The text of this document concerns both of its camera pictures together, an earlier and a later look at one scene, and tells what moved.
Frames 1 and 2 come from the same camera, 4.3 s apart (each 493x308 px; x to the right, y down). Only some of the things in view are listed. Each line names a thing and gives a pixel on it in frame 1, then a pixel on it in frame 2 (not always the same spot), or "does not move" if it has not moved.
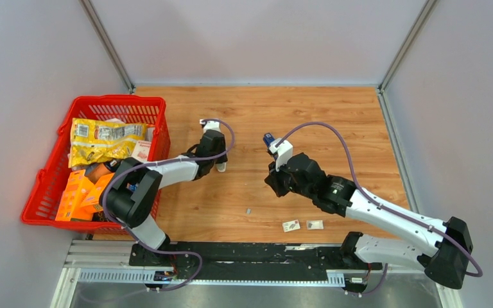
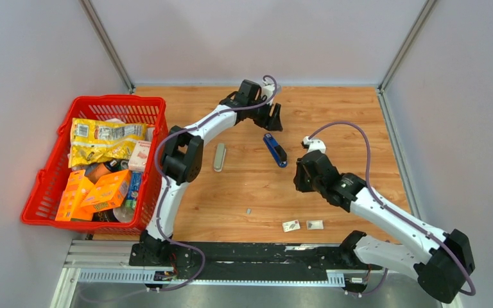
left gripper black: [224, 158] → [275, 122]
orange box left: [77, 187] does not move
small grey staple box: [315, 224] does not move
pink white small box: [142, 151] does not move
